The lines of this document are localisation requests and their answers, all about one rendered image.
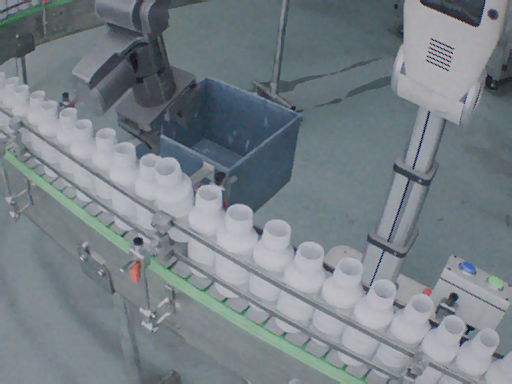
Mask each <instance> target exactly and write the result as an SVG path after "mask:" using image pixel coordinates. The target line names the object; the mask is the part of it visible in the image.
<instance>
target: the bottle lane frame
mask: <svg viewBox="0 0 512 384"><path fill-rule="evenodd" d="M5 152H6V154H5V156H4V158H5V159H4V161H5V164H6V169H7V174H8V177H9V182H10V185H11V191H12V194H13V195H15V196H17V195H19V193H21V192H22V191H23V190H24V189H25V186H24V184H23V183H24V180H23V178H25V179H26V180H28V186H29V188H30V190H29V191H26V192H28V194H30V196H31V198H32V202H33V205H30V206H29V207H28V208H27V209H26V210H25V211H22V214H24V216H26V217H27V218H28V219H29V220H31V221H32V222H33V223H34V224H35V225H36V226H37V227H38V228H39V229H40V230H41V231H43V233H45V234H46V235H48V236H49V237H50V238H51V239H52V240H53V241H54V242H56V244H58V245H59V246H60V247H61V248H62V249H64V251H66V252H67V253H68V254H69V255H70V256H72V258H74V259H76V260H77V261H78V262H80V258H79V253H78V249H79V248H80V247H81V246H82V248H83V249H84V250H88V251H89V252H91V254H93V255H94V256H95V257H97V259H99V260H100V261H102V262H103V263H104V265H105V267H106V268H107V270H108V271H109V274H110V280H111V284H112V287H113V289H114V291H115V292H117V293H118V294H120V295H121V296H123V297H124V299H126V300H127V301H129V302H130V303H132V304H133V305H134V306H135V307H136V308H138V309H139V310H140V308H141V306H142V304H141V303H140V292H139V285H138V282H137V283H134V282H133V281H132V279H131V272H130V270H129V271H127V272H126V273H125V274H121V273H120V272H119V270H118V269H119V268H120V267H121V266H122V265H123V264H124V263H125V262H128V260H129V247H130V246H131V245H132V244H131V243H129V242H128V241H127V240H125V236H126V234H127V233H128V232H127V233H126V234H124V235H122V236H119V235H118V234H117V233H115V232H114V231H112V230H111V225H112V224H113V223H112V224H110V225H109V226H105V224H103V223H102V222H100V221H99V220H98V216H99V215H100V214H101V213H100V214H98V215H97V216H95V217H93V216H92V215H91V214H89V213H88V212H87V211H86V210H85V208H86V207H87V206H88V205H86V206H84V207H80V206H79V205H78V204H77V203H75V202H74V199H75V198H76V197H75V198H73V199H69V198H68V197H67V196H65V195H64V194H63V191H64V189H63V190H61V191H59V190H58V189H57V188H56V187H54V186H53V185H52V184H53V183H54V182H55V181H54V182H52V183H49V182H48V181H46V179H44V178H43V176H44V175H45V174H44V175H43V176H40V175H38V173H36V172H35V171H34V169H35V168H36V167H35V168H34V169H31V168H29V166H27V165H25V162H27V161H25V162H22V161H21V160H19V159H18V158H17V156H18V155H17V156H15V155H13V154H12V153H11V152H10V151H9V150H7V149H6V148H5ZM173 266H174V264H172V265H171V266H169V267H165V266H163V265H162V264H160V263H159V262H157V261H156V260H155V256H152V257H151V265H149V266H148V267H147V268H146V275H147V285H148V290H149V303H150V305H151V306H152V307H153V308H154V307H155V306H157V305H158V304H159V303H160V302H161V301H162V300H164V299H165V298H167V296H166V295H165V290H164V286H165V285H168V286H169V287H171V288H172V289H173V290H174V299H173V300H171V299H170V302H171V303H172V304H173V305H174V307H175V315H173V314H170V315H168V317H167V318H165V319H164V320H163V321H162V323H160V324H161V325H162V326H164V327H165V328H167V329H168V330H169V331H170V332H171V333H173V334H174V335H176V336H178V337H180V338H181V339H183V340H184V341H186V342H187V343H189V344H190V345H191V346H192V347H194V348H196V349H198V350H199V351H201V352H202V353H203V354H205V355H207V356H209V357H211V358H212V359H213V360H215V362H218V363H220V364H221V365H222V366H224V367H226V368H228V369H230V370H231V371H232V372H234V373H236V374H237V375H239V376H240V377H243V378H244V379H246V380H249V381H250V383H252V384H368V383H367V382H366V378H367V375H368V373H366V374H365V376H363V377H362V378H361V379H359V378H357V377H356V376H353V375H352V374H349V373H348V372H346V371H345V370H346V368H347V365H348V364H347V365H344V366H343V367H342V368H337V367H336V366H334V365H331V364H330V363H328V362H326V361H325V359H326V357H327V354H328V352H327V354H326V355H323V356H322V357H321V358H319V357H316V356H314V354H311V353H309V352H308V351H305V347H306V346H307V344H308V343H309V342H306V343H305V344H304V345H303V346H301V347H297V346H296V345H294V344H293V343H291V342H289V341H287V340H286V339H285V337H286V335H287V333H288V332H287V331H286V332H284V333H283V334H282V335H281V336H278V335H276V334H275V333H272V332H271V331H270V330H268V329H266V328H265V326H266V324H267V322H268V320H269V319H267V320H266V321H265V322H263V323H262V324H261V325H258V324H257V323H255V322H254V321H252V320H251V319H247V318H246V317H245V313H246V312H247V310H248V309H245V310H244V311H243V312H241V313H238V312H236V311H235V310H233V309H232V308H230V307H229V306H226V305H225V303H226V301H227V300H228V298H229V297H227V298H226V299H224V300H223V301H222V302H219V301H217V300H216V299H214V298H213V297H211V296H210V295H208V294H207V293H206V291H207V290H208V288H209V287H210V286H211V285H210V286H209V287H208V286H207V287H206V288H205V289H203V290H201V289H200V288H198V287H196V286H195V285H193V284H192V283H190V282H189V278H190V276H192V275H193V274H192V275H190V276H187V278H182V277H181V276H179V275H178V274H176V273H174V272H173V271H172V269H171V268H172V267H173Z"/></svg>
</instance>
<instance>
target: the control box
mask: <svg viewBox="0 0 512 384"><path fill-rule="evenodd" d="M462 262H466V261H465V260H461V259H460V258H459V257H457V256H454V255H451V256H450V259H449V260H448V262H447V264H446V265H445V267H444V270H443V272H442V274H441V276H440V278H439V280H438V282H437V284H436V285H435V287H434V290H433V292H432V294H431V295H430V299H431V300H433V305H434V307H435V308H437V306H438V304H439V302H440V300H441V299H442V298H444V297H446V298H447V299H448V297H449V294H450V293H452V292H455V293H457V294H458V296H459V298H458V300H457V301H456V303H457V304H459V306H458V309H457V311H456V313H455V315H457V316H458V317H460V318H461V319H462V320H463V322H465V323H466V324H467V325H466V328H468V329H467V331H466V333H465V335H468V333H469V332H470V330H471V331H474V330H475V328H476V329H479V330H480V331H481V330H483V329H484V328H489V329H490V328H491V329H492V330H495V329H496V327H497V326H498V324H499V322H500V321H501V319H502V318H503V316H504V314H505V312H506V311H507V309H508V307H509V305H510V303H511V293H512V285H509V284H508V283H505V282H504V281H502V280H501V281H502V282H503V286H502V288H496V287H495V286H493V285H492V284H490V282H489V281H488V280H489V278H490V277H494V276H493V275H491V274H488V273H487V272H486V271H485V272H484V271H483V270H482V269H479V268H478V267H476V266H475V272H474V273H472V274H471V273H469V272H467V271H464V270H463V269H462V267H460V265H461V263H462Z"/></svg>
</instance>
